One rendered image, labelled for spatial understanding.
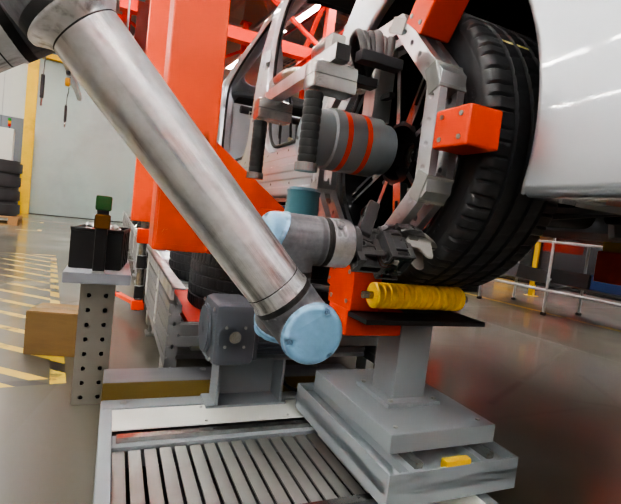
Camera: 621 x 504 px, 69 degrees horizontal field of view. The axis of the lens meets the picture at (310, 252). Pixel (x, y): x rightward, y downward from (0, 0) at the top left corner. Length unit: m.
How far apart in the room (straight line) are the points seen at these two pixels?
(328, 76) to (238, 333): 0.72
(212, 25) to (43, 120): 12.60
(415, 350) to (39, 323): 1.49
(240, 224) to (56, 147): 13.37
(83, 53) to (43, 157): 13.30
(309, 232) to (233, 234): 0.20
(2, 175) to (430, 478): 8.69
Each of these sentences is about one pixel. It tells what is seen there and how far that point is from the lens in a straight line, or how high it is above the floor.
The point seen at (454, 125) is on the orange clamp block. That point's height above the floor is 0.85.
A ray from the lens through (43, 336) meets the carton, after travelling 2.10.
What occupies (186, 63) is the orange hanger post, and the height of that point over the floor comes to 1.07.
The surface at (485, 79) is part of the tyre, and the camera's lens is 0.95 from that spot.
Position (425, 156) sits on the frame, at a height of 0.80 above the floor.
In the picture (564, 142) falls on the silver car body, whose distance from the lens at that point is 0.82.
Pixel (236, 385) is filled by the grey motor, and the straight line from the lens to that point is 1.50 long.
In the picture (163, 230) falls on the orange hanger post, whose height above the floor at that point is 0.58.
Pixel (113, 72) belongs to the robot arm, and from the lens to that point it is 0.59.
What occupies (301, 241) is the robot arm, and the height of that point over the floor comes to 0.62.
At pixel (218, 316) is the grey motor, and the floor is 0.37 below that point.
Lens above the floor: 0.66
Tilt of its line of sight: 4 degrees down
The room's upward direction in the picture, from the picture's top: 7 degrees clockwise
